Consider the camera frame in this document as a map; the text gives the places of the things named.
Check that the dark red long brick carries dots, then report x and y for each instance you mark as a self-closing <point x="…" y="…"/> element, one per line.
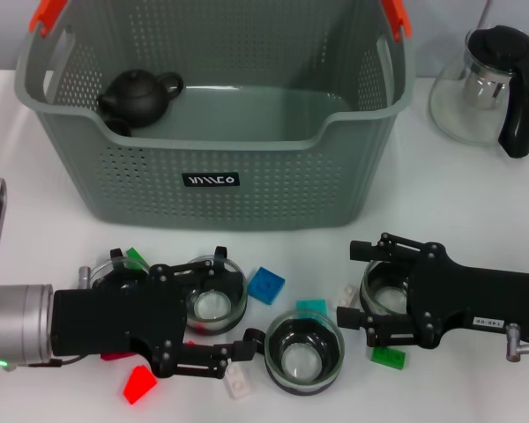
<point x="114" y="357"/>

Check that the white two-stud brick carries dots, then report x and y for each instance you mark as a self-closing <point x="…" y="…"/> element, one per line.
<point x="346" y="295"/>
<point x="240" y="385"/>

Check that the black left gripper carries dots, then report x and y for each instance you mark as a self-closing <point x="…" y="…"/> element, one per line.
<point x="106" y="321"/>

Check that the bright red slope brick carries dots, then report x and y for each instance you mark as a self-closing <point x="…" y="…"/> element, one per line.
<point x="139" y="384"/>

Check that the green two-stud brick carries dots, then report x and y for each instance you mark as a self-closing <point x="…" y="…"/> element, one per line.
<point x="390" y="359"/>

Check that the glass teacup black sleeve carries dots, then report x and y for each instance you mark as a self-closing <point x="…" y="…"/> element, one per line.
<point x="388" y="295"/>
<point x="304" y="357"/>
<point x="114" y="275"/>
<point x="211" y="308"/>

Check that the grey perforated storage basket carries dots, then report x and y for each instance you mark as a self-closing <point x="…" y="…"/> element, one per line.
<point x="269" y="194"/>

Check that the green translucent stepped brick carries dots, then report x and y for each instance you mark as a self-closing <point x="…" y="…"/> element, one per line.
<point x="136" y="254"/>

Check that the blue square brick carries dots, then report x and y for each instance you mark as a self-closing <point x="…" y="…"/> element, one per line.
<point x="266" y="285"/>

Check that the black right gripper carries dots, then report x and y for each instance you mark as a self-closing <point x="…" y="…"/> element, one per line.
<point x="476" y="295"/>

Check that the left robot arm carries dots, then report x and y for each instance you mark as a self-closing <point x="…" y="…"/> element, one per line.
<point x="17" y="326"/>

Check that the black clay teacup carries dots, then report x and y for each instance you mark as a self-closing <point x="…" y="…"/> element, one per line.
<point x="120" y="128"/>

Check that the teal square brick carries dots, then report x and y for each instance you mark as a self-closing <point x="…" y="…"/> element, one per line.
<point x="310" y="305"/>

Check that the black clay teapot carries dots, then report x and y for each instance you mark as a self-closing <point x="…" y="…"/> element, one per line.
<point x="136" y="94"/>

